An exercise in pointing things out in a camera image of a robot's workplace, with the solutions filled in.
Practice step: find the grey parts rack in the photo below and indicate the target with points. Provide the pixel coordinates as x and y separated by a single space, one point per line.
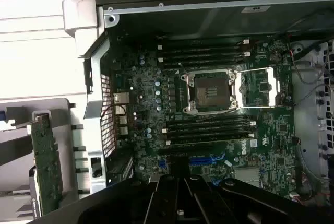
64 109

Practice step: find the blue expansion slot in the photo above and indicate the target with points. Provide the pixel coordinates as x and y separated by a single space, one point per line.
206 160

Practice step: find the RAM slot with white latches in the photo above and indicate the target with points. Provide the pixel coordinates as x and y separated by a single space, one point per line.
203 44
208 127
208 139
203 57

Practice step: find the CPU socket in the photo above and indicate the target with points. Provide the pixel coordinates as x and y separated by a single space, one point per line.
208 92

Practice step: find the green motherboard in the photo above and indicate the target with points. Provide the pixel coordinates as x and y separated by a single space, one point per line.
274 130

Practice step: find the black case lock knob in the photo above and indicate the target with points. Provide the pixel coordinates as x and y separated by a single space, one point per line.
96 166

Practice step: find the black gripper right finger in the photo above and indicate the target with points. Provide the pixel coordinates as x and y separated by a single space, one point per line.
198 203

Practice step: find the silver socket cover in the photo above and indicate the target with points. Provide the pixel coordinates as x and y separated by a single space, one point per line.
271 77

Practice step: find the black expansion slot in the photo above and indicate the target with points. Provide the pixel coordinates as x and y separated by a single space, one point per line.
193 151

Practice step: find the silver chipset heatsink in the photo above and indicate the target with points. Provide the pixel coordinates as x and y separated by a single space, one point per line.
246 177

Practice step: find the open black PC case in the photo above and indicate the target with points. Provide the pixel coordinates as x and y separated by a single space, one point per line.
182 23

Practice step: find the silver port block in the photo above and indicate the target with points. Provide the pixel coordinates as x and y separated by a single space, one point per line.
120 110
122 130
122 120
121 98

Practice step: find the thin socket locking lever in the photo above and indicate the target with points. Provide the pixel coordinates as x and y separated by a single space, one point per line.
183 68

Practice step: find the short expansion slot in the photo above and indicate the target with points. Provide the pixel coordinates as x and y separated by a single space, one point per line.
162 164

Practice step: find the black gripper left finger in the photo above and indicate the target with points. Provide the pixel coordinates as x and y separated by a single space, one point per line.
161 203

